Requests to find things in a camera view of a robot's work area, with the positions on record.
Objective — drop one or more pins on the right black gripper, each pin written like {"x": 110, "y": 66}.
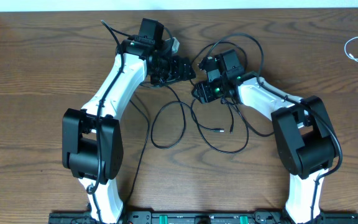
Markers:
{"x": 204, "y": 93}

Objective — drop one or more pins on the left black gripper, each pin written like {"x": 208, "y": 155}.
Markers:
{"x": 178, "y": 74}

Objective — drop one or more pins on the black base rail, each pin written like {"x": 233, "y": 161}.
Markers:
{"x": 260, "y": 216}

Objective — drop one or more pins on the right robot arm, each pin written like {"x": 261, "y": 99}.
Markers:
{"x": 306, "y": 142}

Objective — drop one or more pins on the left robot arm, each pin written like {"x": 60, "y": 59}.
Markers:
{"x": 92, "y": 145}

